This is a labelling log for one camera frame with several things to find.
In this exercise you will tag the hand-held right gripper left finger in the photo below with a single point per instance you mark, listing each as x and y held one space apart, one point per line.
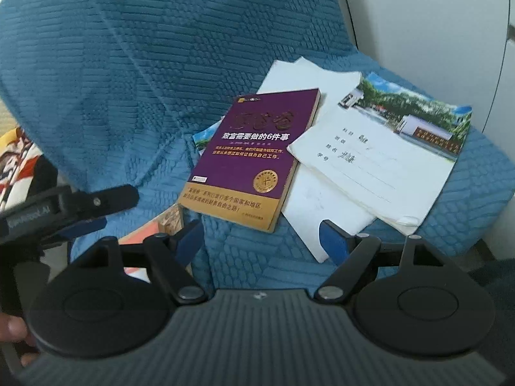
191 237

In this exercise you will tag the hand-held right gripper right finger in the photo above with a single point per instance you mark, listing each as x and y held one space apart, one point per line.
334 243

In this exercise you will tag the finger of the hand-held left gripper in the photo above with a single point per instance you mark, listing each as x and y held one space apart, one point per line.
108 201
80 227

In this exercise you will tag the white paper sheet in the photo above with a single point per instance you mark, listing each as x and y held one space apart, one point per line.
334 84
309 209

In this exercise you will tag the white and orange book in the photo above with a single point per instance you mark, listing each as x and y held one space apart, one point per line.
141 237

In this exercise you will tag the purple and gold book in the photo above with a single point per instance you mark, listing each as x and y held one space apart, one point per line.
249 148

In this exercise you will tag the person's left hand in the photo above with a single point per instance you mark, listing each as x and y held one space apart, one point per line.
12 329

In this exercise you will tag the striped fleece blanket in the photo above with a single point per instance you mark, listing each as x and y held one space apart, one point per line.
20 161

